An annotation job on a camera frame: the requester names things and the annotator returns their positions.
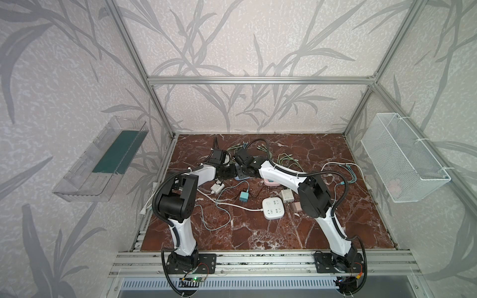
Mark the teal charger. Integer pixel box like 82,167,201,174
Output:
239,191,249,202

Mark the white power strip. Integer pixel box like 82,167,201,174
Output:
262,197,285,221

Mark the pink charger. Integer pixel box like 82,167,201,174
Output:
291,202,303,213

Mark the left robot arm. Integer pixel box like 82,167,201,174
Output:
152,149,231,267

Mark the pink power strip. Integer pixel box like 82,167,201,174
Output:
263,178,281,187

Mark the green usb cable bundle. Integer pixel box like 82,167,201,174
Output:
225,142,304,173

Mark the white power strip cord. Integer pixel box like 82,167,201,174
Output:
197,187,264,212

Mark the teal usb cable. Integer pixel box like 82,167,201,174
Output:
333,163,358,187

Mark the clear plastic wall tray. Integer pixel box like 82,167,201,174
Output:
53,116,149,202

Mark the white wire mesh basket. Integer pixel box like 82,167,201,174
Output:
361,112,451,203

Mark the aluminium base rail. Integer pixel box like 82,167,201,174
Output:
108,249,422,278

